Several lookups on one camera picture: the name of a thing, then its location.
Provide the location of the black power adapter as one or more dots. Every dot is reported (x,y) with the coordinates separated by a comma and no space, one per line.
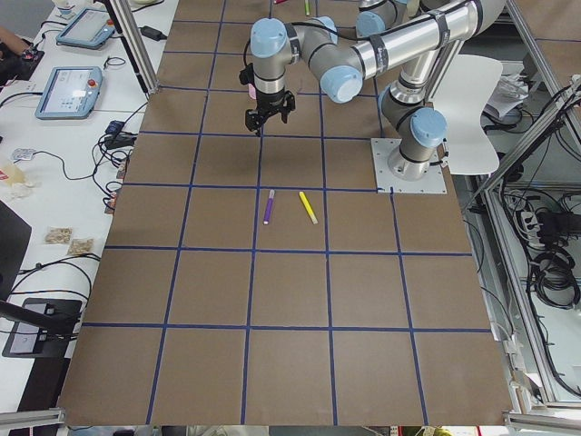
(152,33)

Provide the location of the pink mesh cup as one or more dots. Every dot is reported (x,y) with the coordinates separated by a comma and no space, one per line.
(251,91)

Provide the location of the white chair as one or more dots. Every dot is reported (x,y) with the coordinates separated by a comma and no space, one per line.
(461,97)

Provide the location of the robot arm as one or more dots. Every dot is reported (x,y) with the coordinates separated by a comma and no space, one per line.
(376,16)
(414,46)

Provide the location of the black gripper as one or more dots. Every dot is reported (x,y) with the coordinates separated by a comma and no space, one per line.
(269,103)

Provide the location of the plaid pouch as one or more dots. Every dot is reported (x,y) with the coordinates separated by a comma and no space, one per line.
(114,127)

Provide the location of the near teach pendant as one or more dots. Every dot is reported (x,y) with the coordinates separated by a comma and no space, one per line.
(71,92)

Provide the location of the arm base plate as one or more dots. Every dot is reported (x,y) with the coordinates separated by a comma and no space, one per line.
(394,174)

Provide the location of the purple pen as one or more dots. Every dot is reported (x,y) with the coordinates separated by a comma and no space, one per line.
(268,208)

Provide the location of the far teach pendant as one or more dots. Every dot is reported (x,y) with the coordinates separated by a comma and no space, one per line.
(90,29)

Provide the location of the teach pendant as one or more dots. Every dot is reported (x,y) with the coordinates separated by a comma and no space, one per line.
(71,92)
(90,29)

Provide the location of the aluminium frame post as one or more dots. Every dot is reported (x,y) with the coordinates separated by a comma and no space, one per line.
(125,26)

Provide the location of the yellow pen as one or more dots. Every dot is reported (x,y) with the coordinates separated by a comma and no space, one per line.
(308,208)

